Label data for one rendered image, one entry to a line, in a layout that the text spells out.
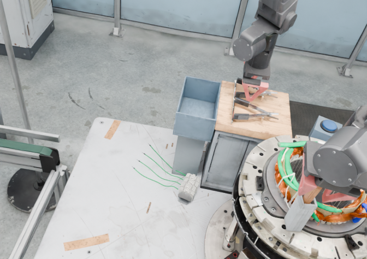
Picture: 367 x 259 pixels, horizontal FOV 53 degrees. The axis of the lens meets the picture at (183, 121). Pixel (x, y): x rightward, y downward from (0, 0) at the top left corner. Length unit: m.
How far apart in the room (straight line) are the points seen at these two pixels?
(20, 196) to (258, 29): 1.59
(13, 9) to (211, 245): 2.20
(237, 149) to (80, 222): 0.48
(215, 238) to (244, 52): 0.51
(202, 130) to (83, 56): 2.13
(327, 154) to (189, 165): 0.70
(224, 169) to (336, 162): 0.64
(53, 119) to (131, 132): 1.25
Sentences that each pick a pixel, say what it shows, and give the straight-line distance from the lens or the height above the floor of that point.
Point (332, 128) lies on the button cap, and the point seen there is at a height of 1.04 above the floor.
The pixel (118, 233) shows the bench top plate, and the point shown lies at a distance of 1.06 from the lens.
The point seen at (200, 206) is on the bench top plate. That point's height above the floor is 0.78.
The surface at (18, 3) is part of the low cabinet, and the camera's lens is 2.78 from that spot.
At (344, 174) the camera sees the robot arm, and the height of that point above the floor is 1.38.
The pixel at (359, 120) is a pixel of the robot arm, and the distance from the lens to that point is 0.53.
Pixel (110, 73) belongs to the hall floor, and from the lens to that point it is 2.84.
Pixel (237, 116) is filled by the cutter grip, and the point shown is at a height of 1.09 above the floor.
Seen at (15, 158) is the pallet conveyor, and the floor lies 0.72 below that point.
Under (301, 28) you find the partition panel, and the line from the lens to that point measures 3.19.
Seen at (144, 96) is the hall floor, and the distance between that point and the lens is 2.64.
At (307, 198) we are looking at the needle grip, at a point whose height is 1.19.
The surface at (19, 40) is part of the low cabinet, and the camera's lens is 2.94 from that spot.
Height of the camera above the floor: 1.71
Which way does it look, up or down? 43 degrees down
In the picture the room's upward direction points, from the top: 10 degrees clockwise
